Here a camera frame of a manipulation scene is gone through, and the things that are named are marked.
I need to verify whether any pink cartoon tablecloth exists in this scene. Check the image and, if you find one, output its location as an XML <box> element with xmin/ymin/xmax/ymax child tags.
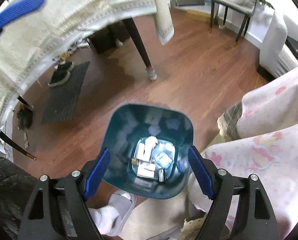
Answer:
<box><xmin>179</xmin><ymin>68</ymin><xmax>298</xmax><ymax>239</ymax></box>

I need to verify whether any black shoe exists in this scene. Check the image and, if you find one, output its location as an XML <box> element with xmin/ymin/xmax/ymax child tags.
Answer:
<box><xmin>48</xmin><ymin>61</ymin><xmax>75</xmax><ymax>88</ymax></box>

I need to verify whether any dark table leg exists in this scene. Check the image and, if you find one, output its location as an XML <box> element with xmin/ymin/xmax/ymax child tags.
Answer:
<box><xmin>122</xmin><ymin>18</ymin><xmax>157</xmax><ymax>81</ymax></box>

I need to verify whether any dark floor mat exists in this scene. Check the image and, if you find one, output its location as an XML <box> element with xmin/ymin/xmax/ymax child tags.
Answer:
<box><xmin>41</xmin><ymin>61</ymin><xmax>90</xmax><ymax>124</ymax></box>

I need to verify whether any black handbag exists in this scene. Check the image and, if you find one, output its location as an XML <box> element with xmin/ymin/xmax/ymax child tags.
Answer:
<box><xmin>285</xmin><ymin>36</ymin><xmax>298</xmax><ymax>61</ymax></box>

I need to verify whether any grey dining chair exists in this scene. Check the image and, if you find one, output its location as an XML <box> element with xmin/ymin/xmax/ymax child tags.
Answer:
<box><xmin>209</xmin><ymin>0</ymin><xmax>256</xmax><ymax>44</ymax></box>

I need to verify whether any grey armchair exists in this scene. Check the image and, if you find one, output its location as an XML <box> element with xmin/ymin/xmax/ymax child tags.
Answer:
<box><xmin>259</xmin><ymin>10</ymin><xmax>298</xmax><ymax>79</ymax></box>

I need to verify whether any dark teal trash bin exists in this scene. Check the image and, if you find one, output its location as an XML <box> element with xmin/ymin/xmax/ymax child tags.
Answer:
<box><xmin>102</xmin><ymin>104</ymin><xmax>194</xmax><ymax>199</ymax></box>

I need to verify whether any white slipper foot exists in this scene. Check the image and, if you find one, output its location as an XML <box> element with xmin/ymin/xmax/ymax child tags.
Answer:
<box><xmin>88</xmin><ymin>190</ymin><xmax>137</xmax><ymax>237</ymax></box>

